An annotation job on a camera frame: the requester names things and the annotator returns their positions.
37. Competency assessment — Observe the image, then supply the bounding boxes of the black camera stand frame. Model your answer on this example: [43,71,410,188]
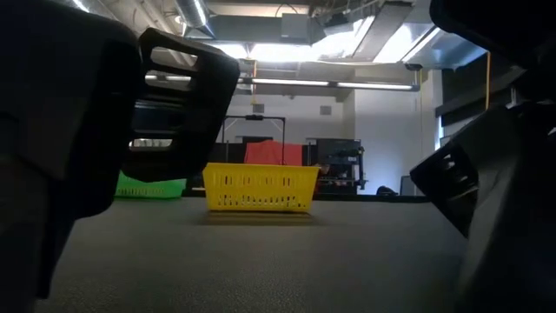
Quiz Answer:
[222,113,287,165]

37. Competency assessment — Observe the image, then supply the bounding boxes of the large silver duct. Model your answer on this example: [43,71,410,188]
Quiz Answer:
[401,23,487,70]

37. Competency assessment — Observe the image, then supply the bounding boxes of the yellow plastic basket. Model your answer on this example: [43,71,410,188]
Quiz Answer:
[202,163,321,213]

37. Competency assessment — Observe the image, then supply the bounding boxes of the grey waste bin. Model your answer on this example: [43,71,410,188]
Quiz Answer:
[399,174,419,197]

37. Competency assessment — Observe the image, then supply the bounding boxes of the round silver duct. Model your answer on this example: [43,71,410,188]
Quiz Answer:
[175,0,217,39]

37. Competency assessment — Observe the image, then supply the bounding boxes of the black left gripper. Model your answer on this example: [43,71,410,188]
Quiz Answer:
[121,27,242,183]

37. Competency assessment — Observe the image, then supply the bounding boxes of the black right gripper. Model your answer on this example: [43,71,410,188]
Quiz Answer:
[409,102,556,313]

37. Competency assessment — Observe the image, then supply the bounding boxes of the grey ceiling box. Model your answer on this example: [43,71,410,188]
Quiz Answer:
[281,12,311,40]

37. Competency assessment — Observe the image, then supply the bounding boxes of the black shelf rack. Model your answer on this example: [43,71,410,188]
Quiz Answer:
[314,137,369,191]

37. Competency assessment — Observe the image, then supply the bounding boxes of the long ceiling strip light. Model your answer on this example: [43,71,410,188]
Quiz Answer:
[145,73,420,91]

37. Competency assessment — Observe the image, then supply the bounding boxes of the yellow hanging cable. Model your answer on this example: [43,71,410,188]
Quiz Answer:
[485,51,493,110]

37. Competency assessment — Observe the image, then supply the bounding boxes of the green plastic basket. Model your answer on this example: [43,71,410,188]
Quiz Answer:
[115,171,188,200]

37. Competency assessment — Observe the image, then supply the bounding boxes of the red cloth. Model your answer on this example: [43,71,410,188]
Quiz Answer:
[242,139,304,167]

